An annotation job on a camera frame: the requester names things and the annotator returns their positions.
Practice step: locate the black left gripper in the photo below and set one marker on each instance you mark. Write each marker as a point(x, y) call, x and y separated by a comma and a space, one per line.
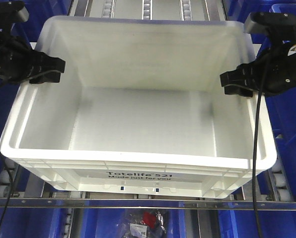
point(18, 63)

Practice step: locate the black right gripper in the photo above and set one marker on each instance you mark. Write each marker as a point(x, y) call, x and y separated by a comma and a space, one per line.
point(280, 76)

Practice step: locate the white plastic tote bin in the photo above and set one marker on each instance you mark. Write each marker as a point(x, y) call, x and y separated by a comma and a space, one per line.
point(139, 109)

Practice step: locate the steel shelf front bar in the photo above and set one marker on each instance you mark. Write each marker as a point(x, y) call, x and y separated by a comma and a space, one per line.
point(147, 203)

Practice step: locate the blue bin lower centre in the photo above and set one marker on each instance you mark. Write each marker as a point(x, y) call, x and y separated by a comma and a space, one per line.
point(108, 223)

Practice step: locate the bagged parts in lower bin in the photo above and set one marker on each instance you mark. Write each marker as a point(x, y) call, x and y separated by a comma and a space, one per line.
point(145, 223)

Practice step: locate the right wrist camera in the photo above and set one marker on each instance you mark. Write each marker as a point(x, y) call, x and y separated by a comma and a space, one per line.
point(277, 27)

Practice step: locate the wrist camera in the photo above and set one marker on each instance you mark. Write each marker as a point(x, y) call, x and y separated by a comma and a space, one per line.
point(12, 12)
point(277, 27)

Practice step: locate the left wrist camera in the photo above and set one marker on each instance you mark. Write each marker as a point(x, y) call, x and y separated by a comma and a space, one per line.
point(12, 12)

